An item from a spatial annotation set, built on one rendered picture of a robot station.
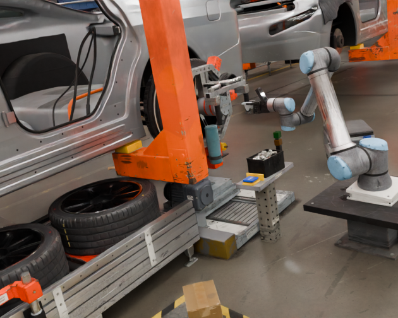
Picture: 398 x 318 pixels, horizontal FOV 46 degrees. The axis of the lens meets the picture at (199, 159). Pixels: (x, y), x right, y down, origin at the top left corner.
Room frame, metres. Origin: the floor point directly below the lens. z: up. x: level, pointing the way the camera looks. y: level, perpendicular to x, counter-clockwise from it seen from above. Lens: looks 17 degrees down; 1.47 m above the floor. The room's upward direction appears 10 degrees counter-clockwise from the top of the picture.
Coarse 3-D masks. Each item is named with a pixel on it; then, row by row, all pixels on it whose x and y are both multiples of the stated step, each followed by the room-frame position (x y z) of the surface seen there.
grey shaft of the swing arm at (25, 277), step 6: (24, 276) 1.76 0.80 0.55; (30, 276) 1.78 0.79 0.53; (24, 282) 1.75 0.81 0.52; (30, 282) 1.77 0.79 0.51; (36, 300) 1.77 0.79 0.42; (30, 306) 1.76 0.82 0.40; (36, 306) 1.76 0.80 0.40; (24, 312) 1.76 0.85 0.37; (30, 312) 1.77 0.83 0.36; (36, 312) 1.76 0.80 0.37; (42, 312) 1.77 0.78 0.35
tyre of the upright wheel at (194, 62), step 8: (192, 64) 3.24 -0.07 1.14; (200, 64) 3.31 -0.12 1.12; (152, 80) 3.19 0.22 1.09; (152, 88) 3.13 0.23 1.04; (144, 96) 3.16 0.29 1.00; (152, 96) 3.11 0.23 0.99; (144, 104) 3.15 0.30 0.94; (152, 104) 3.10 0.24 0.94; (144, 112) 3.13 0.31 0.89; (152, 112) 3.09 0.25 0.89; (152, 120) 3.09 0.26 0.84; (160, 120) 3.04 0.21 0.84; (152, 128) 3.12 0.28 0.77; (160, 128) 3.07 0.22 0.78; (152, 136) 3.15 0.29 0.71
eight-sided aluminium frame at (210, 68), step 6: (198, 66) 3.24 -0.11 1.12; (204, 66) 3.20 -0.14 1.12; (210, 66) 3.25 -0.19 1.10; (192, 72) 3.10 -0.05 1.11; (198, 72) 3.15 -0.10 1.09; (204, 72) 3.20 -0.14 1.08; (210, 72) 3.32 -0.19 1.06; (216, 72) 3.30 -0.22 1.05; (216, 78) 3.36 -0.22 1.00; (228, 84) 3.38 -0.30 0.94; (228, 96) 3.37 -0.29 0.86; (228, 114) 3.35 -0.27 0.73; (222, 120) 3.37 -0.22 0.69; (228, 120) 3.34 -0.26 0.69; (222, 132) 3.26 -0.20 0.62; (204, 144) 3.09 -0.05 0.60
